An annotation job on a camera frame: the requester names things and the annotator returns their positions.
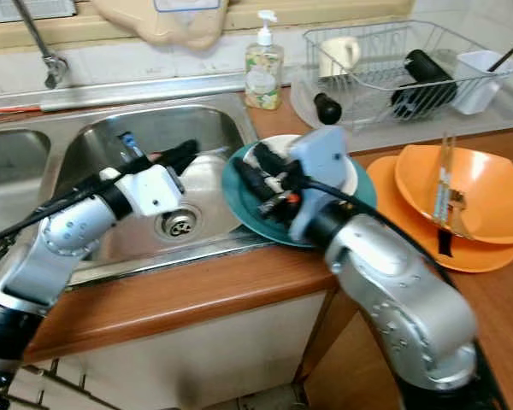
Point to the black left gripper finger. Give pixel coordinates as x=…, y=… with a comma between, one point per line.
x=181, y=156
x=132, y=145

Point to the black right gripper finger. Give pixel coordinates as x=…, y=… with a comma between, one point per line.
x=261, y=184
x=272, y=158

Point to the robot silver left arm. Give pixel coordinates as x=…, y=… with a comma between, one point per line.
x=64, y=243

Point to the robot silver right arm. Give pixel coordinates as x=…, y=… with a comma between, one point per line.
x=402, y=299

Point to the white kitchen cabinet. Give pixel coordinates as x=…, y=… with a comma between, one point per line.
x=188, y=359

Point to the stainless steel double sink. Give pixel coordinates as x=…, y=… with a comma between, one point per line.
x=103, y=145

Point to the teal plate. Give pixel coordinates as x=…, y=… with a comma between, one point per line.
x=256, y=225

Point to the sink drain strainer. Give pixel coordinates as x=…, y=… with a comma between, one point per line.
x=178, y=224

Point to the white bowl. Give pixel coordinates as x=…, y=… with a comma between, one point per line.
x=350, y=175

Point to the small black cup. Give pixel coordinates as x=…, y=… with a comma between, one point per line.
x=327, y=109

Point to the floral soap dispenser bottle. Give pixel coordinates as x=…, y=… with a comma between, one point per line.
x=263, y=77

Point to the chrome faucet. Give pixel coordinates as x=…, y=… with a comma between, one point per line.
x=56, y=70

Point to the beige plastic board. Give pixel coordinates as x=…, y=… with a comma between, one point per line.
x=154, y=32

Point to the cream mug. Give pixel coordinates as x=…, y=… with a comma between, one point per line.
x=335, y=58

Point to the grey drain tray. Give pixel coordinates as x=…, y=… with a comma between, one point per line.
x=402, y=137

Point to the clear blue-rimmed plastic lid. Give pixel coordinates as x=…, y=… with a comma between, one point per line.
x=188, y=4

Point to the black bottle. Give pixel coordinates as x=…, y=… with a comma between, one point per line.
x=427, y=73

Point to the white plastic grate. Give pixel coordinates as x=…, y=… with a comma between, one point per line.
x=4, y=8

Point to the orange bowl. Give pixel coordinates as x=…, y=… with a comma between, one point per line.
x=496, y=192

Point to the orange plate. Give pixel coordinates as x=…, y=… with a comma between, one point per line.
x=487, y=256

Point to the white utensil holder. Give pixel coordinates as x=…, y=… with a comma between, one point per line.
x=483, y=85

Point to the dark thin utensil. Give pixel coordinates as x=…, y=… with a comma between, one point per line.
x=509, y=53

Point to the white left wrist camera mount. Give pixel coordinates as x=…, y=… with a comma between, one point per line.
x=158, y=192

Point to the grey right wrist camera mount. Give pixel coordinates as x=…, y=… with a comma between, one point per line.
x=321, y=154

